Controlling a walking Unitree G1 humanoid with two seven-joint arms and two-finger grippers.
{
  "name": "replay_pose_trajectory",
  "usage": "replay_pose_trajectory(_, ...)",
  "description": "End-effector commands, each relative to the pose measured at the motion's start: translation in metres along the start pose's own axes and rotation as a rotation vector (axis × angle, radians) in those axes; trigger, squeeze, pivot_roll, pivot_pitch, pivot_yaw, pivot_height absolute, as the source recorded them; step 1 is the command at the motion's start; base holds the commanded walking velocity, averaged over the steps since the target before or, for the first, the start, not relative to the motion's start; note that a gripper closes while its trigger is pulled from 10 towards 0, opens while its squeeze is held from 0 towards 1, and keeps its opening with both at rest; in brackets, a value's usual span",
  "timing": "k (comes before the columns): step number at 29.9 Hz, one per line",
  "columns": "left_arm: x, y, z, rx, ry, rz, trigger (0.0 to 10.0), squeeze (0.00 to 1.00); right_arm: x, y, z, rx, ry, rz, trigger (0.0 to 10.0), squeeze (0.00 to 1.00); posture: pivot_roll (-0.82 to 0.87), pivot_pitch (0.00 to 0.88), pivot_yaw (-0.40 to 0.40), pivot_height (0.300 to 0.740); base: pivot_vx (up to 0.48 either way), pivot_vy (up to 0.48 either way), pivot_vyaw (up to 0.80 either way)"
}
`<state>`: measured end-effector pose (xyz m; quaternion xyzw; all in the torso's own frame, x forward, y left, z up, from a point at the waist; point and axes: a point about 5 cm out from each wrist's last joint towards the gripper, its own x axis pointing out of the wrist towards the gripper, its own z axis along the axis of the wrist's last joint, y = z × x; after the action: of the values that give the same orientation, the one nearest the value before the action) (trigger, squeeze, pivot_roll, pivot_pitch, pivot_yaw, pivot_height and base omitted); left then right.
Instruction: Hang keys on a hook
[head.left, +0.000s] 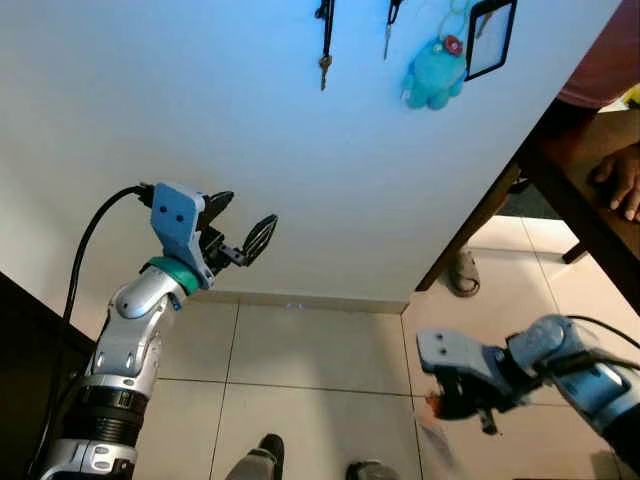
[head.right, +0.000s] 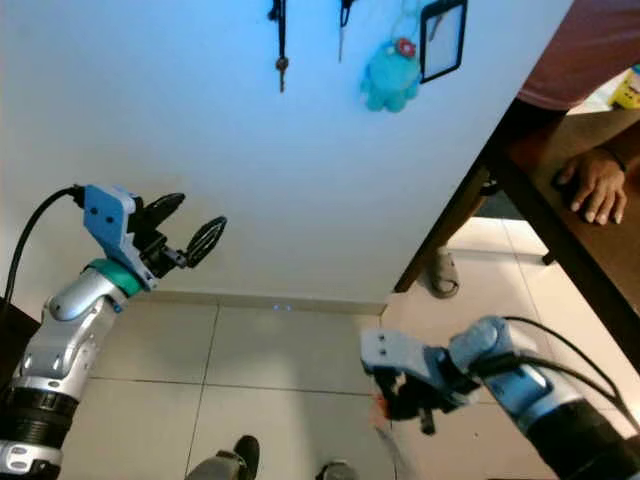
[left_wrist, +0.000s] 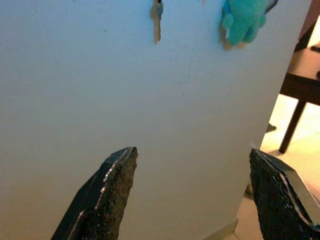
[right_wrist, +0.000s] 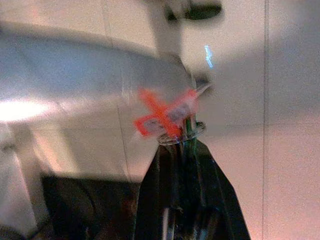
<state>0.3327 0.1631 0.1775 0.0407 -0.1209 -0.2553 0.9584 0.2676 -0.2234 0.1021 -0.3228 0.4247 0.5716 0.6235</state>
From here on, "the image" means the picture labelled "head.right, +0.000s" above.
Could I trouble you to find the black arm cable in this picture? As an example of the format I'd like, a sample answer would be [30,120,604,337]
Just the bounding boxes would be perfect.
[4,185,85,303]
[500,316,640,431]

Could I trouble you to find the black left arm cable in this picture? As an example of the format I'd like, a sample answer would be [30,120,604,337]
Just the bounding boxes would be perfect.
[4,185,85,303]

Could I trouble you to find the small silver key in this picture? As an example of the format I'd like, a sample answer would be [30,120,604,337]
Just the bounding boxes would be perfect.
[337,0,357,64]

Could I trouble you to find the person torso maroon shirt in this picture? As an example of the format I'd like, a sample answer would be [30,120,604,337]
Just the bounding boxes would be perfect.
[515,0,640,111]

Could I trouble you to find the yellow item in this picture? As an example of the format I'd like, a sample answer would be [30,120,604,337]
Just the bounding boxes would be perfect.
[610,65,640,111]

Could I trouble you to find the person hand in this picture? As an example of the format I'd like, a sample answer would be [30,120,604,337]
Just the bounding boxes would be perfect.
[555,148,629,226]

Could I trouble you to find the red tag key bunch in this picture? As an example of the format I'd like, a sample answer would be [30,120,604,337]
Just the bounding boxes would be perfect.
[368,393,417,479]

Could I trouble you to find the grey robot right foot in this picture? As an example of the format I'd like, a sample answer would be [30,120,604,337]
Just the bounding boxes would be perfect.
[315,460,361,480]

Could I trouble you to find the grey robot left foot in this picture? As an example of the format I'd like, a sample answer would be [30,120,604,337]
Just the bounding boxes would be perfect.
[185,435,259,480]

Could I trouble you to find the black framed card holder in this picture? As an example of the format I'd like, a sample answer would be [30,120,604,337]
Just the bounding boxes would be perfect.
[418,0,469,84]

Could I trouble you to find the grey robot foot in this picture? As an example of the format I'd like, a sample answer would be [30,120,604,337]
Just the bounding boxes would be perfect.
[185,435,259,480]
[315,460,361,480]

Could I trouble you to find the blue plush keychain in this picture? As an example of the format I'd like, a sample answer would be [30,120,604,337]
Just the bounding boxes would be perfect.
[360,37,421,113]

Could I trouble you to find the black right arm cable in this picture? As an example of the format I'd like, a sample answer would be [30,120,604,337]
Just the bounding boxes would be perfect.
[500,316,640,431]

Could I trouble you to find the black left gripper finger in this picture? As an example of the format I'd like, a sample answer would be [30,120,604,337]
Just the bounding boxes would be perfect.
[187,217,228,269]
[145,194,186,229]

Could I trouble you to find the dark brown wooden table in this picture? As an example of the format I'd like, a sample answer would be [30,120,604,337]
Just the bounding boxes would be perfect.
[395,100,640,371]

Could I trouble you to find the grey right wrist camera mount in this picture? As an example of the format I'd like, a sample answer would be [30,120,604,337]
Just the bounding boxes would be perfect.
[361,329,457,387]

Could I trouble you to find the silver key black strap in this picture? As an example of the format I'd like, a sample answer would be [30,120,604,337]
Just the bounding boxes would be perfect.
[267,0,292,94]

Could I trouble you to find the person foot in sandal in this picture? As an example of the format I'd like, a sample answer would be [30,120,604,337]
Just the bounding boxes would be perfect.
[425,248,461,299]

